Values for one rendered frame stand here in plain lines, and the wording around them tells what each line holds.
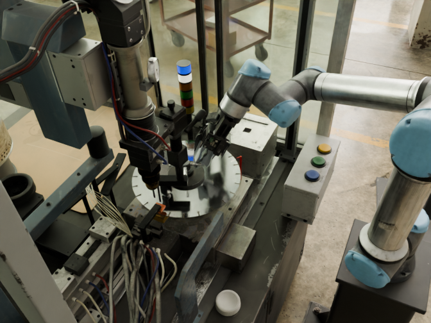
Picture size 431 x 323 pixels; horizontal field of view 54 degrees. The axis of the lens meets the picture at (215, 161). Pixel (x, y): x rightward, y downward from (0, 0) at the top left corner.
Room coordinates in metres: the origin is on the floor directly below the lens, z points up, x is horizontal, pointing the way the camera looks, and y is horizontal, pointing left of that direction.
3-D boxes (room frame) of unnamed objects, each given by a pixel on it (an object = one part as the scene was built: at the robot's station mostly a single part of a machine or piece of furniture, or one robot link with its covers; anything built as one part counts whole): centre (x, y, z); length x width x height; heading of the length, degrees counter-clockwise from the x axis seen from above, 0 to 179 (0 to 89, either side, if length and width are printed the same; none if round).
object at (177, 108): (0.84, 0.10, 1.17); 0.06 x 0.05 x 0.20; 143
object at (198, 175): (0.91, 0.09, 0.96); 0.11 x 0.11 x 0.03
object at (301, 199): (1.01, -0.32, 0.82); 0.28 x 0.11 x 0.15; 152
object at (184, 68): (1.22, 0.09, 1.14); 0.05 x 0.04 x 0.03; 62
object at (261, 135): (1.18, -0.12, 0.82); 0.18 x 0.18 x 0.15; 62
